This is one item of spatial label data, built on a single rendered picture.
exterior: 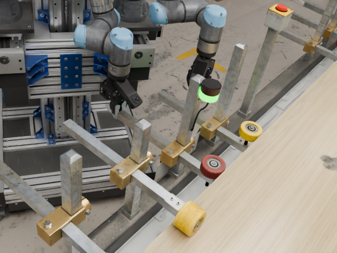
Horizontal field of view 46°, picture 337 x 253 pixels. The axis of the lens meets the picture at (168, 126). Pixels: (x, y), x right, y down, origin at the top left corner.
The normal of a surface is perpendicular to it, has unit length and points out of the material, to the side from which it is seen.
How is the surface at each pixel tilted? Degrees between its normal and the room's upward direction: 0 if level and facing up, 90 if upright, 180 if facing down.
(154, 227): 0
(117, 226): 0
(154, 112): 0
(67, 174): 90
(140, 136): 90
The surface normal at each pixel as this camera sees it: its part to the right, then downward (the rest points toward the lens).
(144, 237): 0.15, -0.73
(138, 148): -0.62, 0.45
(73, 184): 0.77, 0.51
